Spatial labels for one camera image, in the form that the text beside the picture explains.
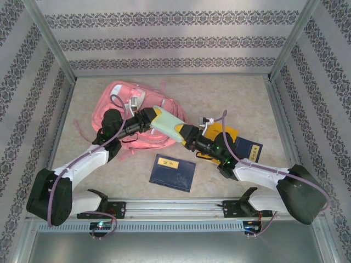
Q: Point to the right controller board blue light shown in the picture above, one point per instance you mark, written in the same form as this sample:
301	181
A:
251	227

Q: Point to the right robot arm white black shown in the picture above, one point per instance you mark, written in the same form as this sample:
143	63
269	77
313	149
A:
260	175

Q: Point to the aluminium frame rail wide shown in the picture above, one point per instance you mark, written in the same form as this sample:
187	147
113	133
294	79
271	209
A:
273	96

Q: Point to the left controller board green light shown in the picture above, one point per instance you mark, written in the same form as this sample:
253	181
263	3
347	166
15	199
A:
100	225

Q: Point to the aluminium frame rail short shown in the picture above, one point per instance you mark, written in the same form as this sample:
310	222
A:
219	74

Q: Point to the navy notebook with yellow label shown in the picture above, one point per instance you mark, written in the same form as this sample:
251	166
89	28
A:
170	178

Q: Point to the aluminium frame post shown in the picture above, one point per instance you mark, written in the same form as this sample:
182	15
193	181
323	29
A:
52	41
291	41

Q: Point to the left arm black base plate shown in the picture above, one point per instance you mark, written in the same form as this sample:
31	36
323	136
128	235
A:
119	209

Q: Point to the navy book with yellow spine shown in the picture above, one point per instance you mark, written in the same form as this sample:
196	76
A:
246	148

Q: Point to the pink school backpack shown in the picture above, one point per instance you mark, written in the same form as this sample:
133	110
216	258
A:
153	100

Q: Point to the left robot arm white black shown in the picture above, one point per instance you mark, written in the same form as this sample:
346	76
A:
82	164

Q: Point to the mint green pencil case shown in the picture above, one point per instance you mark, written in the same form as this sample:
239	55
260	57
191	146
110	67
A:
167	123

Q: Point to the aluminium mounting rail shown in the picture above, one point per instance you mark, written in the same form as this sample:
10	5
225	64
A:
175	208

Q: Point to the yellow paperback book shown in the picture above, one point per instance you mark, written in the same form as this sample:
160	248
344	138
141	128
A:
214	130

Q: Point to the aluminium frame rail narrow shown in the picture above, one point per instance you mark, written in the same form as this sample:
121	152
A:
67	96

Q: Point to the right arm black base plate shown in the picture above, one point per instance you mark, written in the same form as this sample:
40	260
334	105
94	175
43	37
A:
230	209

